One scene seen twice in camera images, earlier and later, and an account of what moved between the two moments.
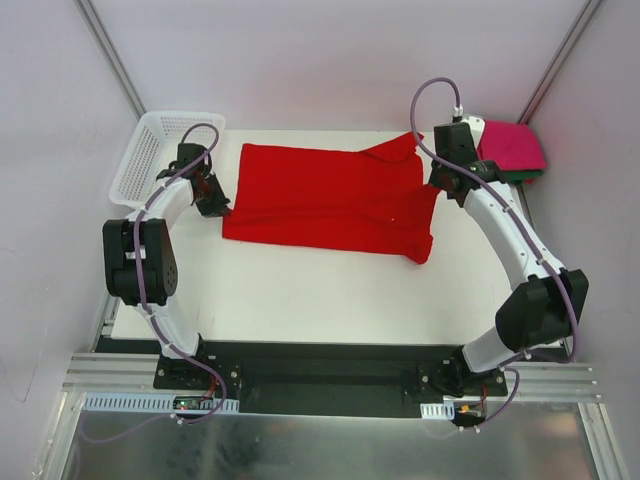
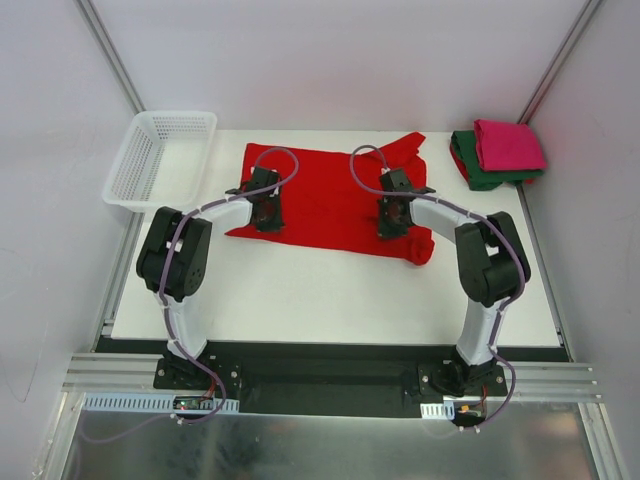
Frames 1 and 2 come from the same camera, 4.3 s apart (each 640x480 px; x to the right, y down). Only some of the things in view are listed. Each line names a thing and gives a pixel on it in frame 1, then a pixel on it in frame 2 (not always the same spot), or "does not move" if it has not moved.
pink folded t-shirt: (512, 145) does not move
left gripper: (213, 198) to (268, 213)
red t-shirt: (362, 200) does not move
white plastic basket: (152, 145) does not move
